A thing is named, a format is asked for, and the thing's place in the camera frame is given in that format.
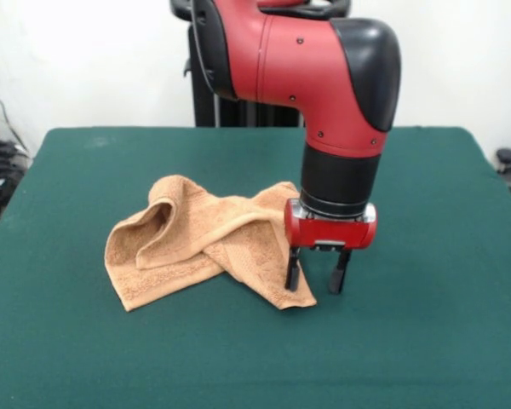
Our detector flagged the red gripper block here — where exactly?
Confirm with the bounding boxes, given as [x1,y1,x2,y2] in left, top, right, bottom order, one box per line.
[284,199,379,296]

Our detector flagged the tan terry towel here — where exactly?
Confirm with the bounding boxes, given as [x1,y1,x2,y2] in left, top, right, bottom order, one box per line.
[104,174,319,313]

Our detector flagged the dark green table cloth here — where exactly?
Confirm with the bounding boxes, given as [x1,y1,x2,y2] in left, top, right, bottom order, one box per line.
[0,125,511,409]

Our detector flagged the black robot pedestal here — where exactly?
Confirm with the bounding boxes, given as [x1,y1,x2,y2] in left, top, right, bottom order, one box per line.
[169,0,347,129]

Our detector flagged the black cable bundle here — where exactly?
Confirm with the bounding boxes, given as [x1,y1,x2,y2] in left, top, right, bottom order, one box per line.
[0,139,32,176]

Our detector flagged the grey wall cables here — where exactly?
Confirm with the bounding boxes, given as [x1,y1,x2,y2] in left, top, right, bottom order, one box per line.
[0,78,31,159]

